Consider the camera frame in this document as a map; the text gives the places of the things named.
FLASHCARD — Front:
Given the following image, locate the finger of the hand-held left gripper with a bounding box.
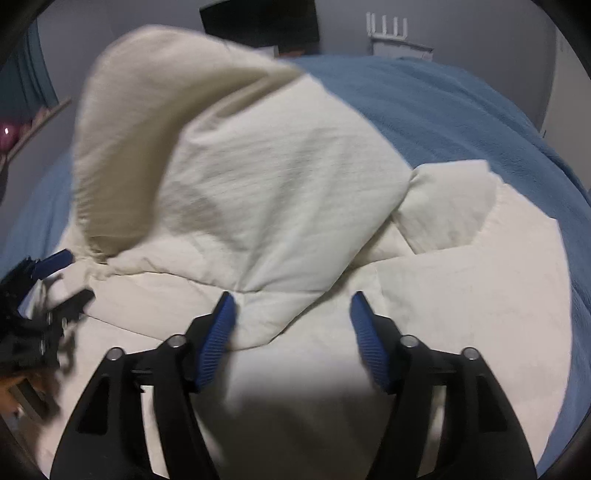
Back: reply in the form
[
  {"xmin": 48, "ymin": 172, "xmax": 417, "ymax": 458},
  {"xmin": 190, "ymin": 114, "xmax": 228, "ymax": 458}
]
[
  {"xmin": 39, "ymin": 289, "xmax": 96, "ymax": 330},
  {"xmin": 21, "ymin": 249, "xmax": 75, "ymax": 282}
]

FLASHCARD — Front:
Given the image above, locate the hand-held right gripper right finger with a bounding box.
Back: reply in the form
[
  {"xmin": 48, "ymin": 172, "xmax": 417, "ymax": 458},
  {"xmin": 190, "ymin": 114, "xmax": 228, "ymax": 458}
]
[{"xmin": 350, "ymin": 291, "xmax": 539, "ymax": 480}]

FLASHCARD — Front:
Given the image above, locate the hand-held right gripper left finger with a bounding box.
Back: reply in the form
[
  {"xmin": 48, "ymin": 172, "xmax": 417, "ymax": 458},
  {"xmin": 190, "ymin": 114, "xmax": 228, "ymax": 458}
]
[{"xmin": 48, "ymin": 291, "xmax": 238, "ymax": 480}]

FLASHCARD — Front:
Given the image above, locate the cream hooded jacket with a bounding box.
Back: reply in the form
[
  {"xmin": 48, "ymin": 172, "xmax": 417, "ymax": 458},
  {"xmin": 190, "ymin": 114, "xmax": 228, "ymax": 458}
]
[{"xmin": 34, "ymin": 23, "xmax": 575, "ymax": 480}]

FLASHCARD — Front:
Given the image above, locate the pink round object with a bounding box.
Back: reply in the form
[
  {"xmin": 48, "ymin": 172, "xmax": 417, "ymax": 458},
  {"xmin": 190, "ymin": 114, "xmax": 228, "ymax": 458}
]
[{"xmin": 0, "ymin": 121, "xmax": 19, "ymax": 153}]

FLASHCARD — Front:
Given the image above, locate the teal curtain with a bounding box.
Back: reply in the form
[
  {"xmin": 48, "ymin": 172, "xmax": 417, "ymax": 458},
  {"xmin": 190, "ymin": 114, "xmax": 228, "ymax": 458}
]
[{"xmin": 9, "ymin": 23, "xmax": 59, "ymax": 121}]

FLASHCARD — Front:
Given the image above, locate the blue fleece blanket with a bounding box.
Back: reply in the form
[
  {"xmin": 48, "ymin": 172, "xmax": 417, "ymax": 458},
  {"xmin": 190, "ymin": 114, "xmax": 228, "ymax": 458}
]
[{"xmin": 0, "ymin": 54, "xmax": 591, "ymax": 476}]

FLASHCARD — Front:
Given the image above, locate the white router with antennas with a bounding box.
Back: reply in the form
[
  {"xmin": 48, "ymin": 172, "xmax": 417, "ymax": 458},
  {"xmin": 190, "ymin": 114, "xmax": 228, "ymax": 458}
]
[{"xmin": 366, "ymin": 11, "xmax": 410, "ymax": 40}]

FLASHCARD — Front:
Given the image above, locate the black monitor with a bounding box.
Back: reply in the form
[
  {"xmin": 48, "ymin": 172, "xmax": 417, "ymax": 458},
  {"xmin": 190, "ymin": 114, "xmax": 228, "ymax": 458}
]
[{"xmin": 200, "ymin": 0, "xmax": 320, "ymax": 54}]

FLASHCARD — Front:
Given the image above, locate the white door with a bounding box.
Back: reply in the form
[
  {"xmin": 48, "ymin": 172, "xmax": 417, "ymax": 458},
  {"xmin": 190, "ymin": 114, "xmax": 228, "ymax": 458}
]
[{"xmin": 540, "ymin": 23, "xmax": 578, "ymax": 139}]

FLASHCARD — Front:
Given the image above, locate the white wall shelf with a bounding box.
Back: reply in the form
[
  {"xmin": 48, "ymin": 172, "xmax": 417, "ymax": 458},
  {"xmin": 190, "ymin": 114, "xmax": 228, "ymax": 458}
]
[{"xmin": 369, "ymin": 38, "xmax": 435, "ymax": 62}]

